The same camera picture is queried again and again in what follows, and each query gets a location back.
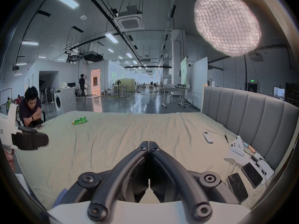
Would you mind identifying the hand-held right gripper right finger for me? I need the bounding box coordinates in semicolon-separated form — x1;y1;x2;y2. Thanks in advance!
150;141;241;221

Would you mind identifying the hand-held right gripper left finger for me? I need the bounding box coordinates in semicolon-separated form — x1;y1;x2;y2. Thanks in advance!
52;141;149;222

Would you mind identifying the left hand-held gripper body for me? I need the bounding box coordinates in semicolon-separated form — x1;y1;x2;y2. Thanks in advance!
0;104;19;154

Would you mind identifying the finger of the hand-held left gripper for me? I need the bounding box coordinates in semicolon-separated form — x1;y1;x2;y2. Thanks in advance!
12;126;49;151

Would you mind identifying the person's left hand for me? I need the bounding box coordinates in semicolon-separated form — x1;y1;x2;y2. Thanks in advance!
5;152;15;173

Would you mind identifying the bed with beige sheet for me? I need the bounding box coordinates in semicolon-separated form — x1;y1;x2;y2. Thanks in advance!
14;111;276;211

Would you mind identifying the white remote control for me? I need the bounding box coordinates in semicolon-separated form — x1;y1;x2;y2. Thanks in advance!
202;131;214;144

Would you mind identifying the white washing machine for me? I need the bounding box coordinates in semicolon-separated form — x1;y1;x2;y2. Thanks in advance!
54;88;77;116

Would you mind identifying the white hand controller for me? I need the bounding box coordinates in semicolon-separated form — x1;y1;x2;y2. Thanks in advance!
229;136;245;157

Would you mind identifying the white table on wheels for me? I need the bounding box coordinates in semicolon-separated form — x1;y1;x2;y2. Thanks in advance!
161;84;194;108

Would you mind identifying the black phone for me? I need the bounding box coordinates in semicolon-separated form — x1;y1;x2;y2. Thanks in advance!
227;173;249;203

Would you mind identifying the phone with pale edge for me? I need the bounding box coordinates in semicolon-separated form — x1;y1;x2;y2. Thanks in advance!
241;162;263;189

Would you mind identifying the grey padded headboard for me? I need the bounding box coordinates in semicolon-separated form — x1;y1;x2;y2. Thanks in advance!
201;86;299;170

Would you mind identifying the white flat box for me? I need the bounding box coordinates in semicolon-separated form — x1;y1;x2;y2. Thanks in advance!
256;160;275;186

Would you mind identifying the round white lantern lamp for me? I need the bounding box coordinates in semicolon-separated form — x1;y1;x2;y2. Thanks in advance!
194;0;261;57

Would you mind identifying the white cable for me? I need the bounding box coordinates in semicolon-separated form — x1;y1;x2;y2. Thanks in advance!
243;142;269;187

